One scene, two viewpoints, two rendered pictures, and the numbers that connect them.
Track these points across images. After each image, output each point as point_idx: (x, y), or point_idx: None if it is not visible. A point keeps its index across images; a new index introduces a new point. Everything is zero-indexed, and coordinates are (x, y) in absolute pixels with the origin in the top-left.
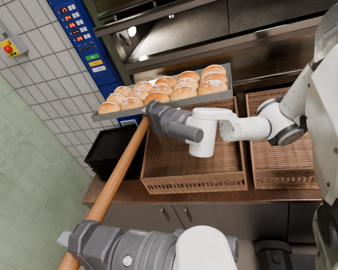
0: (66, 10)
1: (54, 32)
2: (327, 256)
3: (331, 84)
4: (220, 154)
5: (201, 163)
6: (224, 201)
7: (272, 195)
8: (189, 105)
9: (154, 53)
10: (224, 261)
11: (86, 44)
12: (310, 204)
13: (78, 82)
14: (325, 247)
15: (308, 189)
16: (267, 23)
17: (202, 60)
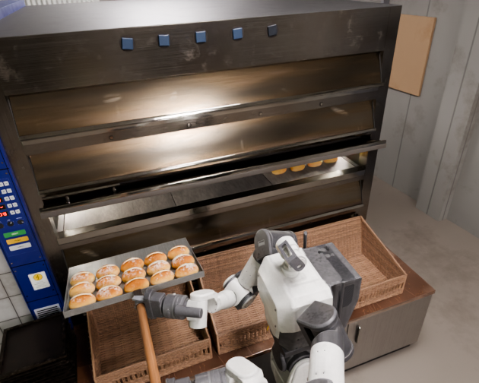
0: None
1: None
2: (283, 380)
3: (268, 279)
4: (176, 327)
5: (157, 342)
6: (192, 377)
7: (235, 356)
8: None
9: (96, 224)
10: (249, 363)
11: (10, 219)
12: (265, 355)
13: None
14: (280, 375)
15: (261, 342)
16: (207, 197)
17: (150, 229)
